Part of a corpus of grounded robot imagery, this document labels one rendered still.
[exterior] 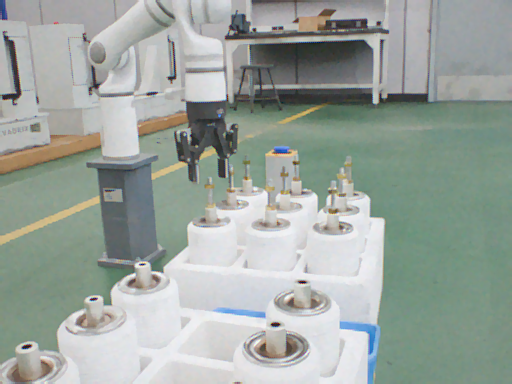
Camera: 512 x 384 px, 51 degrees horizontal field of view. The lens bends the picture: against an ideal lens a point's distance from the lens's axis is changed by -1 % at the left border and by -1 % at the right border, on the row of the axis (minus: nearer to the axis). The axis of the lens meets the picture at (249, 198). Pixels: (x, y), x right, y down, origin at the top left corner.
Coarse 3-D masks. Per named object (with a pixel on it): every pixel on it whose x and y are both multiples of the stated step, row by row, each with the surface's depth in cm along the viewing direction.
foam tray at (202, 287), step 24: (168, 264) 105; (240, 264) 103; (360, 264) 101; (192, 288) 103; (216, 288) 101; (240, 288) 100; (264, 288) 98; (288, 288) 97; (312, 288) 96; (336, 288) 94; (360, 288) 93; (360, 312) 94
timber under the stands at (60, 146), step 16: (144, 128) 411; (160, 128) 433; (48, 144) 327; (64, 144) 329; (80, 144) 343; (96, 144) 358; (0, 160) 283; (16, 160) 294; (32, 160) 305; (48, 160) 317
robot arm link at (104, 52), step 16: (144, 0) 128; (128, 16) 132; (144, 16) 129; (160, 16) 128; (112, 32) 135; (128, 32) 132; (144, 32) 132; (96, 48) 138; (112, 48) 136; (128, 48) 135; (96, 64) 139; (112, 64) 139
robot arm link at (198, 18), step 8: (192, 0) 93; (200, 0) 92; (208, 0) 92; (216, 0) 92; (224, 0) 93; (192, 8) 93; (200, 8) 93; (208, 8) 93; (216, 8) 93; (224, 8) 93; (192, 16) 94; (200, 16) 94; (208, 16) 94; (216, 16) 94; (224, 16) 95
